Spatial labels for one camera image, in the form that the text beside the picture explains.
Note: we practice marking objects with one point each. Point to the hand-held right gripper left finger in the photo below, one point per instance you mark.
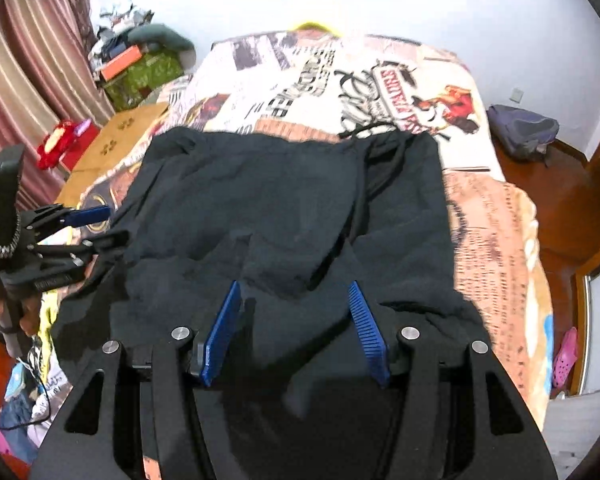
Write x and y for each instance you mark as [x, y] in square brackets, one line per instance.
[220, 335]

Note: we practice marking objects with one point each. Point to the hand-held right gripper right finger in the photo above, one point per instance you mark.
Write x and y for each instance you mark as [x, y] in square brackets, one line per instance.
[370, 335]

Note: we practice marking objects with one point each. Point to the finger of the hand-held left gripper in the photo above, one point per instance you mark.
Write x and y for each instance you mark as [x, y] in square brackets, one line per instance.
[105, 241]
[92, 215]

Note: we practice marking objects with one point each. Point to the black zip hoodie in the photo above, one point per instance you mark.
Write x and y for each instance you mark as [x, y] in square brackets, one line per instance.
[280, 210]

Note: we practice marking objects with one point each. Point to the pile of colourful clothes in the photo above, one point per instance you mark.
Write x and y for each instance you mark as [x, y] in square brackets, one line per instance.
[20, 400]

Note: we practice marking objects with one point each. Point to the person's left hand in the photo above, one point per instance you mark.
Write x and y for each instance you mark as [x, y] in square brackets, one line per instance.
[27, 312]

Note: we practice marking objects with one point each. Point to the wooden lap table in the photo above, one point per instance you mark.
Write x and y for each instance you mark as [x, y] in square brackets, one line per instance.
[110, 145]

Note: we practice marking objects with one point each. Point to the red plush toy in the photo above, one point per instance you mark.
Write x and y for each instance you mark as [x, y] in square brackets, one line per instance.
[60, 142]

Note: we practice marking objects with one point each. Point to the striped red curtain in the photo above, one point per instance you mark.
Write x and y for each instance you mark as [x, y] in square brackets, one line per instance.
[35, 60]

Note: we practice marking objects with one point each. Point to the green patterned cloth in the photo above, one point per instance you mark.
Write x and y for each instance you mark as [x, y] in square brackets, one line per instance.
[145, 77]

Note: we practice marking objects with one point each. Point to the printed bed sheet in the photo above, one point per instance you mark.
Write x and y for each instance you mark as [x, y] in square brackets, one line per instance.
[490, 240]

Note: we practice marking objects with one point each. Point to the orange box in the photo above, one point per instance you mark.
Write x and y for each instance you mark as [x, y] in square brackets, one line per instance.
[122, 62]

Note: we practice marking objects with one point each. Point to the grey-green pillow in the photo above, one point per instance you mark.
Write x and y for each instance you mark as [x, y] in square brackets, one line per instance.
[165, 37]

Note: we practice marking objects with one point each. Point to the pink slipper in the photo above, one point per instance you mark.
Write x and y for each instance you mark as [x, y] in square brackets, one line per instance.
[565, 360]

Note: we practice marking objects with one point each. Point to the grey backpack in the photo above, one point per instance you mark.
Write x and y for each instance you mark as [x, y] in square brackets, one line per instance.
[522, 132]

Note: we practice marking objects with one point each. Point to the yellow foam tube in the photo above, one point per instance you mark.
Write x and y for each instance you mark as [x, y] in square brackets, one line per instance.
[311, 26]

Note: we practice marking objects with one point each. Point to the white wall socket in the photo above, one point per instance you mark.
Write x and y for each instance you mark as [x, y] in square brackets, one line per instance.
[517, 96]

